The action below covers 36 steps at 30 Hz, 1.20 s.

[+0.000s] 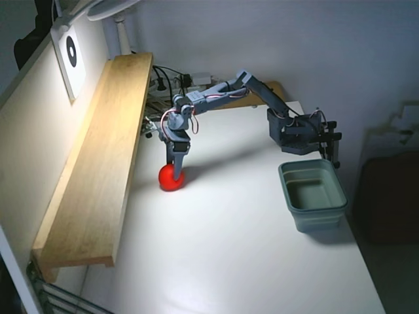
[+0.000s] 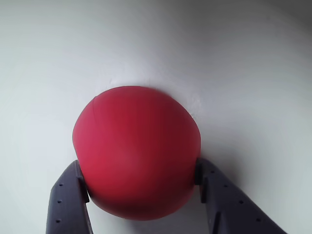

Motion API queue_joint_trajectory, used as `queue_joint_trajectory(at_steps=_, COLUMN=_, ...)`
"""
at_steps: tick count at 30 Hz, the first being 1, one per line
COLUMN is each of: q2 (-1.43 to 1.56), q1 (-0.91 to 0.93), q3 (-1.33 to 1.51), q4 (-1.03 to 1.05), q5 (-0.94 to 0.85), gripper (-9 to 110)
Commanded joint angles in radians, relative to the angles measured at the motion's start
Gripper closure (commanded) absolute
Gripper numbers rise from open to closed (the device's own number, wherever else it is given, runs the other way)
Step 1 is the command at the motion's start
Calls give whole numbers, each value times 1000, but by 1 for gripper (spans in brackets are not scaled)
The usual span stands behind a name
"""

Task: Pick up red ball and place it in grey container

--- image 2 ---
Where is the blue-grey gripper finger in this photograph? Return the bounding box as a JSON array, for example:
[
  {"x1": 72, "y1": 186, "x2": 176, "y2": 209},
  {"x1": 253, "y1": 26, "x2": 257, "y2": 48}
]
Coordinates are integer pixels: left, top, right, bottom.
[
  {"x1": 194, "y1": 157, "x2": 290, "y2": 234},
  {"x1": 45, "y1": 159, "x2": 94, "y2": 234}
]

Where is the red ball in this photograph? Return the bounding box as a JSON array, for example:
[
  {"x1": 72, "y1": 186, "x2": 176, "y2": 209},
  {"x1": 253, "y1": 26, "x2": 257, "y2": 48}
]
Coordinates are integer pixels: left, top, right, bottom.
[{"x1": 72, "y1": 85, "x2": 202, "y2": 221}]

